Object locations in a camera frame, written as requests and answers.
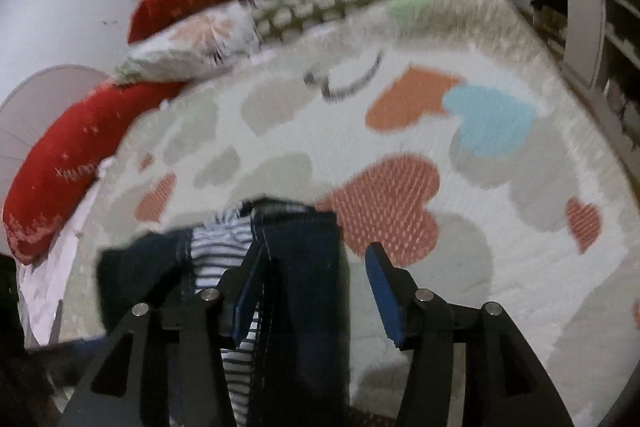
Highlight red embroidered pillow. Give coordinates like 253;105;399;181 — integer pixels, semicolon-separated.
2;82;186;265
127;0;293;45

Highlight dark navy striped pants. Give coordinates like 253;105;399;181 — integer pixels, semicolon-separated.
97;197;352;427

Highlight brown cloud-print pillow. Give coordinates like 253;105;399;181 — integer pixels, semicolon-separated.
250;0;426;42

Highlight quilted heart-print bedspread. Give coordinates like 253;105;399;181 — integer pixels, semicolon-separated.
50;0;640;427

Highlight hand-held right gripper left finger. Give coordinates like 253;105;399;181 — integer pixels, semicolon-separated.
59;237;273;427

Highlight floral white pillow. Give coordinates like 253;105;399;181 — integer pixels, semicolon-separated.
115;2;261;85

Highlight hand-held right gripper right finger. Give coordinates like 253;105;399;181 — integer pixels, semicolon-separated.
364;241;576;427

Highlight grey rounded headboard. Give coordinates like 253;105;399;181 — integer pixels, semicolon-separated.
0;66;108;188

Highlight white television cabinet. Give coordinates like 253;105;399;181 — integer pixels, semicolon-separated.
565;0;640;148

